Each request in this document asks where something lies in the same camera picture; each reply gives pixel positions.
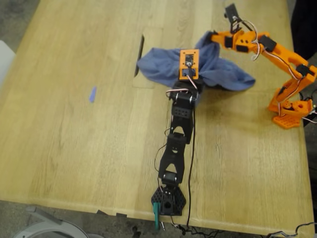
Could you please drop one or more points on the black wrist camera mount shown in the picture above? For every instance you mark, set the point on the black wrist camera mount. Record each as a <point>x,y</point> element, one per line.
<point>231,11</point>

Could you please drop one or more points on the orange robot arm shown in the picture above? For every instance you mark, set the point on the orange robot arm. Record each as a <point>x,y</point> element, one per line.
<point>284,53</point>

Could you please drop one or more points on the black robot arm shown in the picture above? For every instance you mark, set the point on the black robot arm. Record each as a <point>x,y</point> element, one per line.
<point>173,153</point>

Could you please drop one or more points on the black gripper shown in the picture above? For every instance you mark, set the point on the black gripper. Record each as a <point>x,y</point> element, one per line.
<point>201,87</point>

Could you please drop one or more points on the blue tape piece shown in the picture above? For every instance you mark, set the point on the blue tape piece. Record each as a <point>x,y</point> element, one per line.
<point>92,95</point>

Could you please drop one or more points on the blue T-shirt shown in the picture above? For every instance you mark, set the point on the blue T-shirt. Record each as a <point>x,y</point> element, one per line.
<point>223,72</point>

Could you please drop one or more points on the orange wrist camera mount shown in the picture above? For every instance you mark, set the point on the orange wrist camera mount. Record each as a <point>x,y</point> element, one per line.
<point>182,62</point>

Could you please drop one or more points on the teal table clamp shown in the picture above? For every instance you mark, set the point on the teal table clamp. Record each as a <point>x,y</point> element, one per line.
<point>156,213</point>

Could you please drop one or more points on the small black floor object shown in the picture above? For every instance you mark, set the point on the small black floor object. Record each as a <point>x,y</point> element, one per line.
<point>136,233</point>

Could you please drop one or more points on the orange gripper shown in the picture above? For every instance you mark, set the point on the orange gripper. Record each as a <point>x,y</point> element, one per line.
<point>216,37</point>

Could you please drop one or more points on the white chair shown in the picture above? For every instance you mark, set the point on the white chair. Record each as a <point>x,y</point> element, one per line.
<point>6,62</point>

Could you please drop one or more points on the black fabric object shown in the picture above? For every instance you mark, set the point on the black fabric object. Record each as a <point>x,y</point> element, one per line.
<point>305,29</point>

